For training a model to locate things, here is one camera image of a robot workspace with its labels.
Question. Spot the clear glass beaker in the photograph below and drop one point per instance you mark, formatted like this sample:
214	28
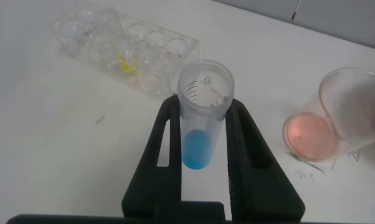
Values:
346	118

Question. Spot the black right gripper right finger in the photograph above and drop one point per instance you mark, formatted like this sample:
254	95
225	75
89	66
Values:
253	186

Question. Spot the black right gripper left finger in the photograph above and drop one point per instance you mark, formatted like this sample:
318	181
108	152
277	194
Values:
172	186

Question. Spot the test tube with blue pigment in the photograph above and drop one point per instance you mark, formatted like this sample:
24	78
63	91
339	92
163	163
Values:
197	149

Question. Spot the clear plastic test tube rack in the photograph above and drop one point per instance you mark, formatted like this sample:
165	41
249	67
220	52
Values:
97	40

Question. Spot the test tube with yellow pigment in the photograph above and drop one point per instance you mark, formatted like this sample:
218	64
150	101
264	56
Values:
127	67

